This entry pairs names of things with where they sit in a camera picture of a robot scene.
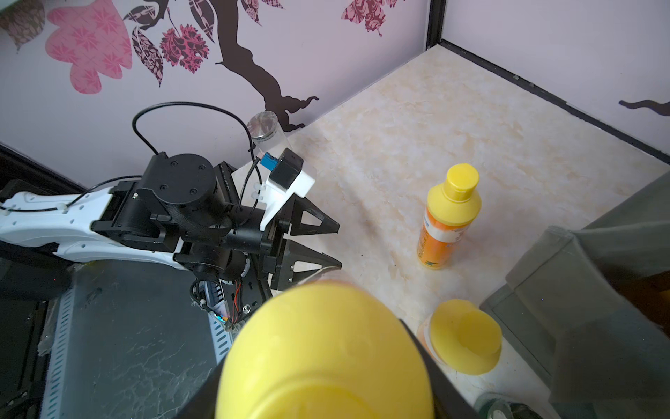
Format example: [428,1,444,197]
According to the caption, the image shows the clear glass jar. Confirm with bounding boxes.
[247,111,291,158]

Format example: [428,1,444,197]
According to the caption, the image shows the grey-green shopping bag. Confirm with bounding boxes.
[482,176,669,418]

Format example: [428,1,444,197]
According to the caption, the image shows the orange bottle yellow cap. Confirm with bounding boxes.
[215,280,434,418]
[417,300,503,375]
[417,163,482,269]

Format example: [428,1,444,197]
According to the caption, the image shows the dark green bottle red cap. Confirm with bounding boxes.
[474,393,542,419]

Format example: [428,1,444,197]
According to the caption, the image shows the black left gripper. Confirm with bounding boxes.
[174,196,342,291]

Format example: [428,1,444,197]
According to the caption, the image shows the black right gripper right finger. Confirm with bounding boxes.
[401,321,476,419]

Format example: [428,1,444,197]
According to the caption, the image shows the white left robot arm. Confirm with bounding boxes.
[1,151,341,291]

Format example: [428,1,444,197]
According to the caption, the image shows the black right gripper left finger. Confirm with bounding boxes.
[174,361,225,419]

